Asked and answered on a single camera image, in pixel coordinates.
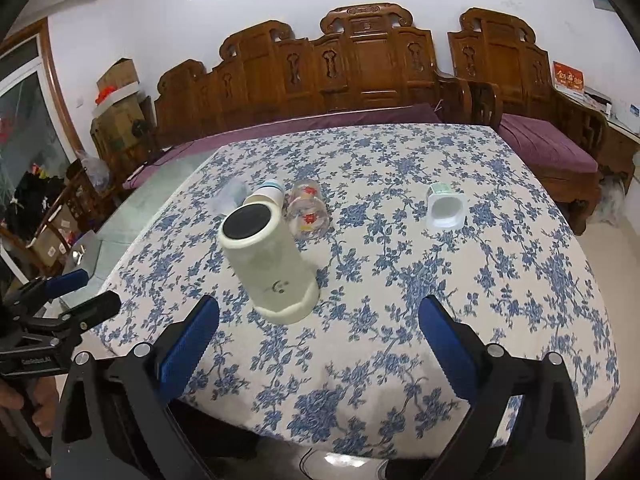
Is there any large cardboard box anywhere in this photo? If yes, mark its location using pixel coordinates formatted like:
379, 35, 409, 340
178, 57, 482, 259
90, 94, 152, 163

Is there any tall cream cup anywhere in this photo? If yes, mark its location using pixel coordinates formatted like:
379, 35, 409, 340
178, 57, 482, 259
218, 203, 320, 324

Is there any white plastic bag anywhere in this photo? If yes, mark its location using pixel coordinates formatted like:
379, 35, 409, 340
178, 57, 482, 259
594, 174, 627, 225

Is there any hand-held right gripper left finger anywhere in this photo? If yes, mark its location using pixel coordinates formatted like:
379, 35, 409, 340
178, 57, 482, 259
51, 295, 261, 480

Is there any carved wooden sofa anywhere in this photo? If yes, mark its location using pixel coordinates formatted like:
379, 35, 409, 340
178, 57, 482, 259
152, 4, 473, 153

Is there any small cardboard box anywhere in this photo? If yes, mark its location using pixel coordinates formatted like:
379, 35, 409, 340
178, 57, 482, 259
96, 58, 140, 92

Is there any blue floral tablecloth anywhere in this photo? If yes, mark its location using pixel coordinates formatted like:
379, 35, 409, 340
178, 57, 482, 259
92, 122, 621, 461

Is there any carved wooden armchair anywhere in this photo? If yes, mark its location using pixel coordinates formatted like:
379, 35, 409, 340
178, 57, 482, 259
447, 7, 637, 237

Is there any red gift box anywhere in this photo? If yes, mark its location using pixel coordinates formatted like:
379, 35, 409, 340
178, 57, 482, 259
551, 61, 586, 94

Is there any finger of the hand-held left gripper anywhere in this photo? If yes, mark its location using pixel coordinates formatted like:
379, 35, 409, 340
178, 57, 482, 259
27, 291, 122, 343
4, 268, 90, 307

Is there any wooden door frame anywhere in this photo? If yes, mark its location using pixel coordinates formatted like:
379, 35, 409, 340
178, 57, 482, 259
0, 16, 85, 183

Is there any person's left hand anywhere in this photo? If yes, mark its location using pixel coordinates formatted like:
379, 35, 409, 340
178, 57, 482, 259
0, 374, 62, 438

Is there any purple armchair cushion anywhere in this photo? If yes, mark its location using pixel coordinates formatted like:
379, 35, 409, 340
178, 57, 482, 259
499, 112, 601, 177

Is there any glass cup with red print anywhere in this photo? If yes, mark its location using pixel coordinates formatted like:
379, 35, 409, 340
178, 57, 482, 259
285, 178, 332, 241

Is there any white square plastic cup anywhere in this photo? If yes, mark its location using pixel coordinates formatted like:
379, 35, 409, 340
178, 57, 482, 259
425, 182, 468, 231

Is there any small white blue-banded cup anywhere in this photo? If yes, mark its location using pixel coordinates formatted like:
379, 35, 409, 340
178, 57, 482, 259
243, 180, 287, 209

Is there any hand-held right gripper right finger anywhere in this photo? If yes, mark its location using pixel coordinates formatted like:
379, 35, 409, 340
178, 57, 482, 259
418, 295, 587, 480

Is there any purple sofa cushion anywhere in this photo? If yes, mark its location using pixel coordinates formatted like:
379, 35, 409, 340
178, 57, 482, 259
122, 103, 443, 191

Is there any clear plastic bag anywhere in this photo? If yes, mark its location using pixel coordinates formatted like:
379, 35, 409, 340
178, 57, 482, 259
75, 149, 112, 195

